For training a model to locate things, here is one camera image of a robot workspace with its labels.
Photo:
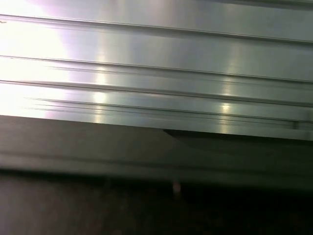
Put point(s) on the black PC case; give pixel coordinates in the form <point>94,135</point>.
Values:
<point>146,151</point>

